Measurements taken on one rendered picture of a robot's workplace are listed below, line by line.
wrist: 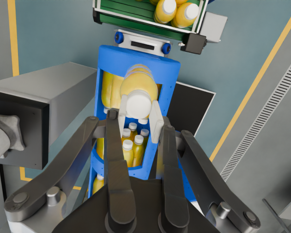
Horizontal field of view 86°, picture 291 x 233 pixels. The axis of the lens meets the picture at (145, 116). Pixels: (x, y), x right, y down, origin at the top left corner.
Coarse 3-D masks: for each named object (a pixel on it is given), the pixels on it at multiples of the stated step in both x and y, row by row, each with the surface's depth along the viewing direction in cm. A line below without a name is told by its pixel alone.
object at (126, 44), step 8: (128, 32) 64; (128, 40) 67; (144, 40) 67; (152, 40) 67; (160, 40) 65; (128, 48) 68; (136, 48) 69; (144, 48) 69; (160, 48) 69; (168, 56) 77
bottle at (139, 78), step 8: (136, 64) 38; (128, 72) 32; (136, 72) 29; (144, 72) 30; (128, 80) 26; (136, 80) 26; (144, 80) 26; (152, 80) 28; (120, 88) 28; (128, 88) 25; (136, 88) 25; (144, 88) 25; (152, 88) 26; (120, 96) 28; (128, 96) 24; (152, 96) 26
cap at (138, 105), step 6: (132, 96) 22; (138, 96) 22; (144, 96) 22; (132, 102) 22; (138, 102) 23; (144, 102) 23; (150, 102) 23; (126, 108) 23; (132, 108) 23; (138, 108) 23; (144, 108) 23; (150, 108) 23; (132, 114) 23; (138, 114) 23; (144, 114) 23
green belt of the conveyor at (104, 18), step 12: (108, 0) 63; (120, 0) 63; (132, 0) 63; (144, 0) 64; (192, 0) 64; (120, 12) 65; (132, 12) 65; (144, 12) 65; (120, 24) 68; (132, 24) 67; (144, 24) 67; (168, 24) 67; (192, 24) 67; (168, 36) 70; (180, 36) 70
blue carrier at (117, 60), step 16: (112, 48) 47; (112, 64) 44; (128, 64) 42; (144, 64) 42; (160, 64) 43; (176, 64) 48; (160, 80) 46; (96, 96) 55; (160, 96) 49; (96, 112) 58; (144, 128) 79; (96, 144) 73; (96, 160) 61; (144, 160) 60; (96, 176) 86; (144, 176) 66
